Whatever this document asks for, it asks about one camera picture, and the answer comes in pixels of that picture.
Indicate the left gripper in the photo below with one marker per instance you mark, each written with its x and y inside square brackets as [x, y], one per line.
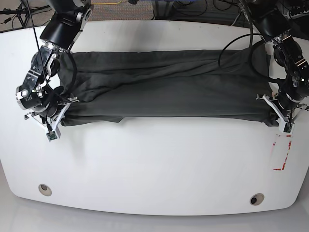
[283, 110]

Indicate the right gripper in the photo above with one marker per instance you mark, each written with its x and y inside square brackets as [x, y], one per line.
[51, 116]

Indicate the dark grey T-shirt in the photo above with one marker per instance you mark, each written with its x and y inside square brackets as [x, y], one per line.
[110, 86]

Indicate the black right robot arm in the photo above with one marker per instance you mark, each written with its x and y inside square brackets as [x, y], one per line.
[48, 105]

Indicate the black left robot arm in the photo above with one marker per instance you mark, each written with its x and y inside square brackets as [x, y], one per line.
[274, 28]

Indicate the red tape rectangle marking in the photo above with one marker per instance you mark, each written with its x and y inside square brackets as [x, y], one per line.
[280, 152]

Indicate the white power strip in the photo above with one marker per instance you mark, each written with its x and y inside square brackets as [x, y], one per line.
[298, 11]

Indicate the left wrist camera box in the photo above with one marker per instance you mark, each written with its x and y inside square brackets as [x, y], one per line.
[286, 127]

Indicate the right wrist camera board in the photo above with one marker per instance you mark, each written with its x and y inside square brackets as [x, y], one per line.
[53, 135]

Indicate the left table cable grommet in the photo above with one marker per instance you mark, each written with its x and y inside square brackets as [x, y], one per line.
[45, 190]

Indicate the table cable grommet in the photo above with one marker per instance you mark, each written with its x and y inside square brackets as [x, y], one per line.
[257, 199]
[45, 190]

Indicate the right table cable grommet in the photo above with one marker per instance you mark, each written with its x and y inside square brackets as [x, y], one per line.
[257, 199]

